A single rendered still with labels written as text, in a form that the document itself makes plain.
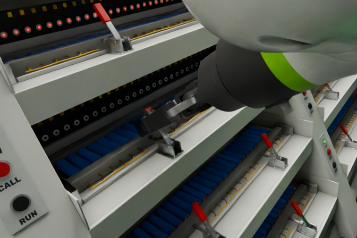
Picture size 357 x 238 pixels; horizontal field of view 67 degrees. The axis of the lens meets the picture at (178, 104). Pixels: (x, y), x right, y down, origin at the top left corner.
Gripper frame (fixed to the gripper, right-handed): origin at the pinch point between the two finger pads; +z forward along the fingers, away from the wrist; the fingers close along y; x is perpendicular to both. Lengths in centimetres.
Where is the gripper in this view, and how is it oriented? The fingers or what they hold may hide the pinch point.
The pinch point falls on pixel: (154, 119)
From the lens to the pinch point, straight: 46.7
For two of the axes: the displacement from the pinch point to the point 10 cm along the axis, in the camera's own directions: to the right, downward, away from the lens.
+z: -5.6, 3.1, 7.7
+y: 6.6, -3.9, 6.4
